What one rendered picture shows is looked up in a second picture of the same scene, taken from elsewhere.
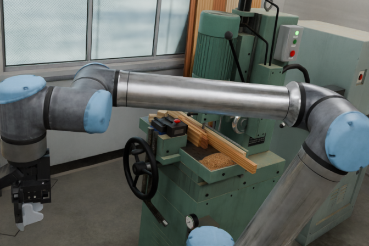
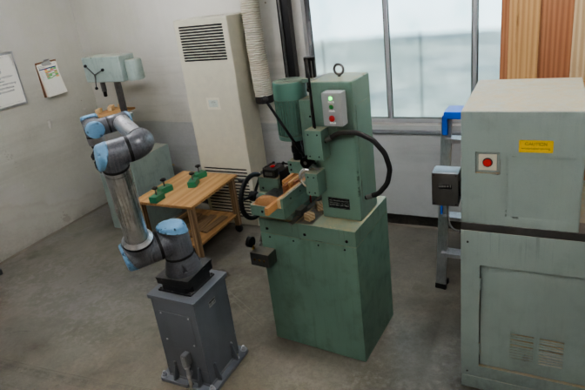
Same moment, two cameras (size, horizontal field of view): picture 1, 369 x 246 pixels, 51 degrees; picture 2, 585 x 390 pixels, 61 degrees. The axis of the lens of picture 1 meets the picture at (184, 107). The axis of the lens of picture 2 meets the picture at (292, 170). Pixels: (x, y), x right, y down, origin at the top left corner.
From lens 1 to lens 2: 2.68 m
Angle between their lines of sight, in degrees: 66
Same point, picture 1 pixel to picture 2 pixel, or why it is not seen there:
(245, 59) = (307, 120)
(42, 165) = not seen: hidden behind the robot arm
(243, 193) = (307, 245)
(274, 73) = (310, 136)
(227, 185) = (285, 229)
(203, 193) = (263, 225)
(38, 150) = (91, 142)
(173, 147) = (267, 186)
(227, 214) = (295, 258)
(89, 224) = not seen: hidden behind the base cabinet
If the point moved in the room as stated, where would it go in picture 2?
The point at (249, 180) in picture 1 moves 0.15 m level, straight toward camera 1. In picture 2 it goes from (310, 234) to (281, 239)
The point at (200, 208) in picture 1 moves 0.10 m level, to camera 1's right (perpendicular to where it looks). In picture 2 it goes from (265, 238) to (271, 245)
